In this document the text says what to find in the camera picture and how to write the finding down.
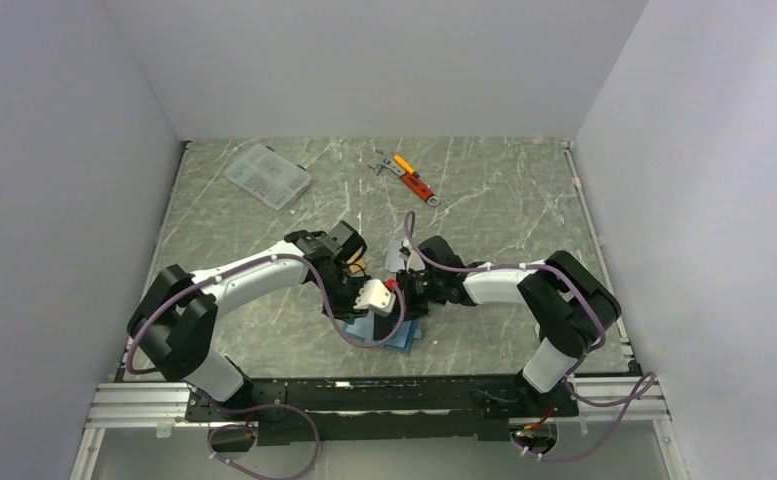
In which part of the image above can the red adjustable wrench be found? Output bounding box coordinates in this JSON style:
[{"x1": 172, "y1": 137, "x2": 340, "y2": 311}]
[{"x1": 368, "y1": 148, "x2": 440, "y2": 207}]

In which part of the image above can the orange credit cards stack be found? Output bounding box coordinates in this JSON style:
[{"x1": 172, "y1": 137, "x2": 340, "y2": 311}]
[{"x1": 347, "y1": 249, "x2": 367, "y2": 275}]

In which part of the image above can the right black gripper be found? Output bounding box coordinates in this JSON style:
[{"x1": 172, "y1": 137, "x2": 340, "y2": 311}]
[{"x1": 381, "y1": 268, "x2": 445, "y2": 325}]

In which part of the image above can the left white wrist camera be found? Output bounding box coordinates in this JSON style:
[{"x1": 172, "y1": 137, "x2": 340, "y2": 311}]
[{"x1": 353, "y1": 279, "x2": 397, "y2": 317}]

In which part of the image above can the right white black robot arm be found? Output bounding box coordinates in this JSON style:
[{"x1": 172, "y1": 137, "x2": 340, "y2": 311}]
[{"x1": 395, "y1": 236, "x2": 622, "y2": 415}]

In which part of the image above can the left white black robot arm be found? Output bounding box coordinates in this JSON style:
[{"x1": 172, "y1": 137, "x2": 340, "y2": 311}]
[{"x1": 125, "y1": 221, "x2": 367, "y2": 420}]

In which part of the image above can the blue card holder wallet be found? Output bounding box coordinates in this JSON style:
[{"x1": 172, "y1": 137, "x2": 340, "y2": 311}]
[{"x1": 342, "y1": 312, "x2": 423, "y2": 354}]

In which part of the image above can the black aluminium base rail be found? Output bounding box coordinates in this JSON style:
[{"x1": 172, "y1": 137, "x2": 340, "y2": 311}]
[{"x1": 85, "y1": 374, "x2": 671, "y2": 446}]

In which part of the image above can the single black VIP card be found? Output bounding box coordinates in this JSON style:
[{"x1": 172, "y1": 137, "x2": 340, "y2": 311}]
[{"x1": 372, "y1": 314, "x2": 398, "y2": 342}]

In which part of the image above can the clear plastic organizer box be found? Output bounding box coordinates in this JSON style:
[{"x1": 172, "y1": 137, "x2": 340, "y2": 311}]
[{"x1": 224, "y1": 144, "x2": 312, "y2": 210}]

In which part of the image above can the silver grey card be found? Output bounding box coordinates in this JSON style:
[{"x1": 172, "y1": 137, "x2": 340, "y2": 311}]
[{"x1": 385, "y1": 240, "x2": 411, "y2": 273}]

